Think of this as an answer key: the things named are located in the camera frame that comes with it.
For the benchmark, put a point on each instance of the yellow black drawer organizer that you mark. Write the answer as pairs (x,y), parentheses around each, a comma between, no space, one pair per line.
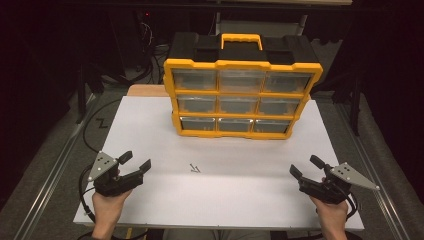
(240,55)

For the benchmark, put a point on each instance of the black stand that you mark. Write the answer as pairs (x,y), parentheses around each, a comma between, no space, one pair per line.
(81,100)
(356,110)

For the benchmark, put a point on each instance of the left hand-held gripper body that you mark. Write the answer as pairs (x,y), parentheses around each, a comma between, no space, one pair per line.
(110,185)

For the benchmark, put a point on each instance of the light wooden panel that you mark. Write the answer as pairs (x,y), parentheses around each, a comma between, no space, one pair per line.
(146,90)

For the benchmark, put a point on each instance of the person's right hand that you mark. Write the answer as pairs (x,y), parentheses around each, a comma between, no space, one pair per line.
(333,216)

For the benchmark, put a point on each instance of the metal floor rail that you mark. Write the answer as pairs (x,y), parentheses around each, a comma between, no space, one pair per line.
(388,213)
(46,185)

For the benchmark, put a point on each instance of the clear plastic drawer bin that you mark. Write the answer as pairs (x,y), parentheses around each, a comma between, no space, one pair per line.
(235,125)

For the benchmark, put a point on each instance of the person's left hand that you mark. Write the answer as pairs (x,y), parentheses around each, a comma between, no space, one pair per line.
(106,210)

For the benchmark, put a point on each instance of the grid of clear drawers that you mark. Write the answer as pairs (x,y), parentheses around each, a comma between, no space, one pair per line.
(195,80)

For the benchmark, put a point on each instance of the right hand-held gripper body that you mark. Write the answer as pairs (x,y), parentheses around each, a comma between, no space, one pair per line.
(328,191)

